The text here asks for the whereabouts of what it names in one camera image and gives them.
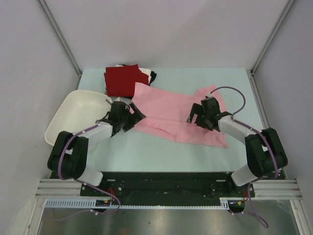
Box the aluminium frame post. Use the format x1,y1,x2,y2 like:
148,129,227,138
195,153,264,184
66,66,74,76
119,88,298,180
36,0,82,77
250,0,297,76

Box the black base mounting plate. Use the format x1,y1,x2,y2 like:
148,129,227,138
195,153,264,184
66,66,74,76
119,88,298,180
80,172,255,207

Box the pink t shirt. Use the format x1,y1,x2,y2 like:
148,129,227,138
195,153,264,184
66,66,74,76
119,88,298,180
132,83,229,148

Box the white plastic bin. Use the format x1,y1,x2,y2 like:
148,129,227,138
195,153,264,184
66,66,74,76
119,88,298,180
45,90,112,146

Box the folded red t shirt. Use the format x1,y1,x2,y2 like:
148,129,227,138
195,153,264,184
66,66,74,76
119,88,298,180
104,64,150,97

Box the aluminium front rail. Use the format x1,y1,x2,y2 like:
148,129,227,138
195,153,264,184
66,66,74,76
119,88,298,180
35,179,81,198

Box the right aluminium side rail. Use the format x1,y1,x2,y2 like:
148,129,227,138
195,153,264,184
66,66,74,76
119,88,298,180
246,70,302,200

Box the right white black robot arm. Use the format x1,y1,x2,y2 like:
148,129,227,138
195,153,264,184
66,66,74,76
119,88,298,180
187,96,288,196

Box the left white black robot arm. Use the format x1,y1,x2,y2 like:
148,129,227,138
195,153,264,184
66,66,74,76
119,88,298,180
47,101,146,196

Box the white slotted cable duct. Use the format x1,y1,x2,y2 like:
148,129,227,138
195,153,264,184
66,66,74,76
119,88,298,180
45,197,230,210

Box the left aluminium frame post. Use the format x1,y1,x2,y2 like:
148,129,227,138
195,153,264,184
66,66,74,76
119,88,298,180
36,0,82,77

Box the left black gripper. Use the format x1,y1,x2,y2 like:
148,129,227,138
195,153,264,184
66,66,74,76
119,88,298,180
119,102,145,132

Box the right aluminium frame post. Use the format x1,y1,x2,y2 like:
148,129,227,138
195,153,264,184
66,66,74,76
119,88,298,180
250,0,297,76

